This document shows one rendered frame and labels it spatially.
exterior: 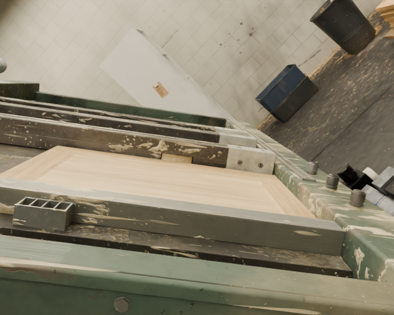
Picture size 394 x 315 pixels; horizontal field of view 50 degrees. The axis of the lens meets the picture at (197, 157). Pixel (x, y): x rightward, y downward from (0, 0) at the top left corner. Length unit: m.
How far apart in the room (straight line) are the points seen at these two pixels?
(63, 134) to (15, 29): 5.77
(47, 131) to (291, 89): 4.39
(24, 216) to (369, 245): 0.46
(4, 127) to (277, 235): 0.79
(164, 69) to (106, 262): 4.54
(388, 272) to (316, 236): 0.14
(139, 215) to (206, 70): 5.69
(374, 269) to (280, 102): 4.77
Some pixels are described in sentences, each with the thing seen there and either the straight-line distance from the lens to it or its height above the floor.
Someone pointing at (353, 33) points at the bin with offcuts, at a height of 0.21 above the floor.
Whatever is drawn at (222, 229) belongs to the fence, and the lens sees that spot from 0.64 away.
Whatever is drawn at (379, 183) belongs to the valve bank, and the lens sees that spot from 1.03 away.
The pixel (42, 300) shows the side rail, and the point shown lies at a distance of 0.42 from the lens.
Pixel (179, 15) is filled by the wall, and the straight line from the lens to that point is 6.30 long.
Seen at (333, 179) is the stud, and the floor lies 0.87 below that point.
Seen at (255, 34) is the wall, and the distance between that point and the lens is 6.30.
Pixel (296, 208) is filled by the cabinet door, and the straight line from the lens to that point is 0.84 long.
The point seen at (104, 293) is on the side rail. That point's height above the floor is 1.15.
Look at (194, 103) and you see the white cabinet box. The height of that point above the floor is 0.99.
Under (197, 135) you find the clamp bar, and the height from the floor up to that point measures 1.08.
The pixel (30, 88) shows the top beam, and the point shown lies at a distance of 2.54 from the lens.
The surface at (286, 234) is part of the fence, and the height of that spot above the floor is 0.96.
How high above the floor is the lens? 1.22
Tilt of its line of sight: 8 degrees down
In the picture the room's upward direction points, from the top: 47 degrees counter-clockwise
